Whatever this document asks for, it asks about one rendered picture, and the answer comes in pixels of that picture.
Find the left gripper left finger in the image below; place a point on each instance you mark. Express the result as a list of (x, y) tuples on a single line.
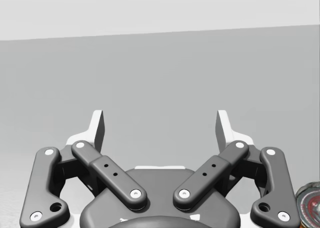
[(42, 183)]

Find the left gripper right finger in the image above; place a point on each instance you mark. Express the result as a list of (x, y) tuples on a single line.
[(277, 183)]

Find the red and white can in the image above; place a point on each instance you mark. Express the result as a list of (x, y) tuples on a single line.
[(310, 205)]

